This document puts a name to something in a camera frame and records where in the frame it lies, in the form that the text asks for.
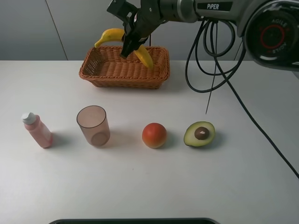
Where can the brown wicker basket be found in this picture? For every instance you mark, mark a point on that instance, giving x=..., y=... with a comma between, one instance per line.
x=103, y=67

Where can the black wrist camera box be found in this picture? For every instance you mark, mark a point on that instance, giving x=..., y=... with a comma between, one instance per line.
x=121, y=9

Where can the pink bottle white cap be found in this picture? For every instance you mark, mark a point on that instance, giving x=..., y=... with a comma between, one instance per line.
x=37, y=129

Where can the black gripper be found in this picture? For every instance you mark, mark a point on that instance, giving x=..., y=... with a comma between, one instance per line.
x=143, y=21

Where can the translucent pink plastic cup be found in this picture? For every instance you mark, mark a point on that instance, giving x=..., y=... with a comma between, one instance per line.
x=93, y=123

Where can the black silver Piper robot arm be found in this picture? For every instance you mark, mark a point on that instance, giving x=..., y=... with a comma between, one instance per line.
x=269, y=28

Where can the red orange peach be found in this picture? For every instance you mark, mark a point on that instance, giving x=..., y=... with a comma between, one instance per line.
x=154, y=135

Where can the halved avocado with pit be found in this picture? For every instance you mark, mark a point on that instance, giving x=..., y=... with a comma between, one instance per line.
x=199, y=134

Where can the yellow banana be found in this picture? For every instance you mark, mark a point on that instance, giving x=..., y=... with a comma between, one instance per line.
x=116, y=35

